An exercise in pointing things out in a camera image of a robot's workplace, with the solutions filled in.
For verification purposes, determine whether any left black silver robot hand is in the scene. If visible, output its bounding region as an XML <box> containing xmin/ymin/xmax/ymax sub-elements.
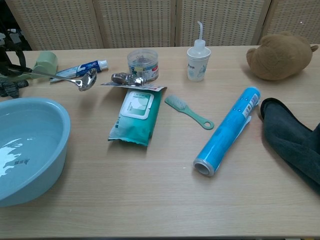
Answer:
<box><xmin>0</xmin><ymin>42</ymin><xmax>33</xmax><ymax>78</ymax></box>

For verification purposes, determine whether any metal ladle with black handle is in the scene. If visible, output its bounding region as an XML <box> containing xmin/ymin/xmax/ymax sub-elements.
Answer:
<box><xmin>22</xmin><ymin>67</ymin><xmax>98</xmax><ymax>92</ymax></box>

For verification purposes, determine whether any light blue plastic bowl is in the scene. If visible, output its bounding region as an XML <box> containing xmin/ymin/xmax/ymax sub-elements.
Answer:
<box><xmin>0</xmin><ymin>97</ymin><xmax>72</xmax><ymax>208</ymax></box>

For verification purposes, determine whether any green lint roller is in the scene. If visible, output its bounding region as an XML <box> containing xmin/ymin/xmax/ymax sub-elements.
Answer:
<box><xmin>0</xmin><ymin>50</ymin><xmax>59</xmax><ymax>84</ymax></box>

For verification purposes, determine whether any blue white toothpaste tube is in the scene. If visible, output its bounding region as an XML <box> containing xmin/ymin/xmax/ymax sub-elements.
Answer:
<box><xmin>49</xmin><ymin>59</ymin><xmax>110</xmax><ymax>83</ymax></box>

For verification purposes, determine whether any battery blister pack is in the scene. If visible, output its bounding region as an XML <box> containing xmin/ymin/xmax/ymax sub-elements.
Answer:
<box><xmin>100</xmin><ymin>72</ymin><xmax>168</xmax><ymax>92</ymax></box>

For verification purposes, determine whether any clear tub of binder clips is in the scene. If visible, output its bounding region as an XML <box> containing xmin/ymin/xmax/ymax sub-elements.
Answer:
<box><xmin>126</xmin><ymin>48</ymin><xmax>160</xmax><ymax>81</ymax></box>

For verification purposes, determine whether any green wet wipes pack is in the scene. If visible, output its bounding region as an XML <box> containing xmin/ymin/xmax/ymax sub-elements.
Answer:
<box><xmin>107</xmin><ymin>87</ymin><xmax>163</xmax><ymax>146</ymax></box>

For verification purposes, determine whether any wooden rattan folding screen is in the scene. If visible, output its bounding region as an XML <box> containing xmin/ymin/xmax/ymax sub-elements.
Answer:
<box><xmin>4</xmin><ymin>0</ymin><xmax>320</xmax><ymax>52</ymax></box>

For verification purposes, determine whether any small green brush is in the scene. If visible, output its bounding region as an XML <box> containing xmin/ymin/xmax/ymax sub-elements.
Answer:
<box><xmin>164</xmin><ymin>94</ymin><xmax>215</xmax><ymax>130</ymax></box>

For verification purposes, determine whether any white printed paper cup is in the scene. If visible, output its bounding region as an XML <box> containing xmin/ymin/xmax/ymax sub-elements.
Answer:
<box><xmin>186</xmin><ymin>47</ymin><xmax>211</xmax><ymax>82</ymax></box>

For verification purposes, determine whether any white squeeze bottle with nozzle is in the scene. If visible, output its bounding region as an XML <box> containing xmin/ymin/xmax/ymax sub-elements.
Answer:
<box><xmin>191</xmin><ymin>20</ymin><xmax>210</xmax><ymax>60</ymax></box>

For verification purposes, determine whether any blue cling film roll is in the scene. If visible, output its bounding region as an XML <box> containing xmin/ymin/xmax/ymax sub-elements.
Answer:
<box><xmin>192</xmin><ymin>86</ymin><xmax>262</xmax><ymax>178</ymax></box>

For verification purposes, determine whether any brown plush toy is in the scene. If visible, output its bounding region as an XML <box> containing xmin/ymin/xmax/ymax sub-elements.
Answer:
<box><xmin>246</xmin><ymin>31</ymin><xmax>320</xmax><ymax>81</ymax></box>

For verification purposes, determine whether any dark grey microfibre cloth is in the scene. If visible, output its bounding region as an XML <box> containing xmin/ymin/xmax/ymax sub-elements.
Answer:
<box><xmin>259</xmin><ymin>97</ymin><xmax>320</xmax><ymax>196</ymax></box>

